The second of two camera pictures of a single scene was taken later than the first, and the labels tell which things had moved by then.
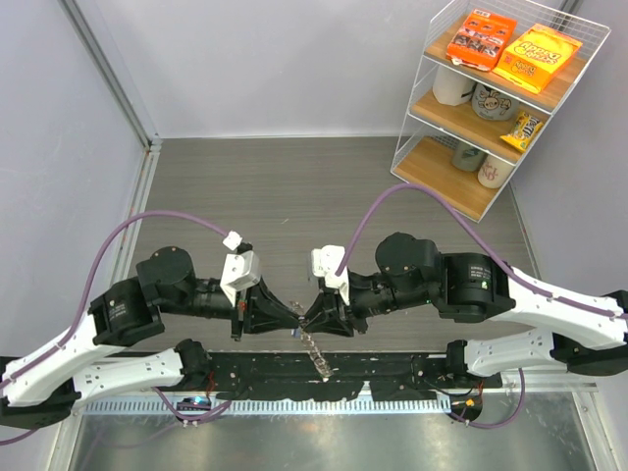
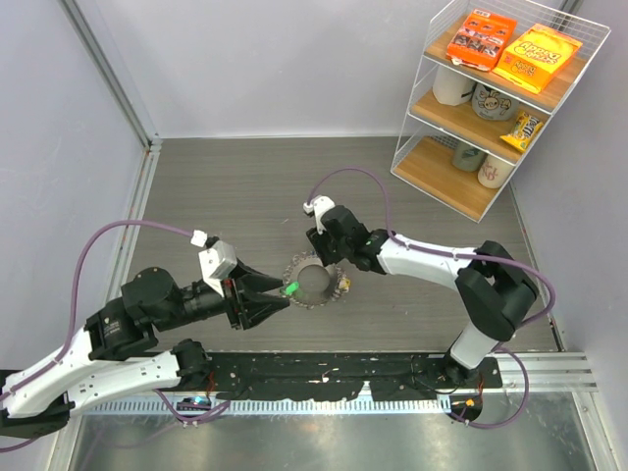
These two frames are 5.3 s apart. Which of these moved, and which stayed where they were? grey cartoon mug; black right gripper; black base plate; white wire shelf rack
Moved: black right gripper
Stayed: grey cartoon mug; black base plate; white wire shelf rack
